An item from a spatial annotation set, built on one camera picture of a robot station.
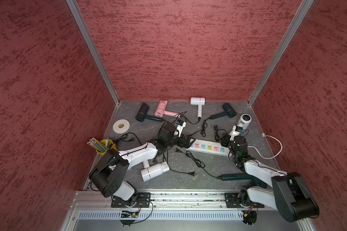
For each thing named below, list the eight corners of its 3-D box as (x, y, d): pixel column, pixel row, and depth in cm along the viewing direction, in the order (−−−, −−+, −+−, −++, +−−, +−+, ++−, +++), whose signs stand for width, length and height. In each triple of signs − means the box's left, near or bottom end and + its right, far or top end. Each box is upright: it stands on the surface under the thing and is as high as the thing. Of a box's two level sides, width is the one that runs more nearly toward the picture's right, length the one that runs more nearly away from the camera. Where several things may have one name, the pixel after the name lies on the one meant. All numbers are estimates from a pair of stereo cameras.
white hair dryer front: (141, 181, 81) (139, 178, 77) (144, 163, 88) (143, 159, 84) (168, 181, 82) (168, 179, 77) (169, 163, 88) (169, 160, 84)
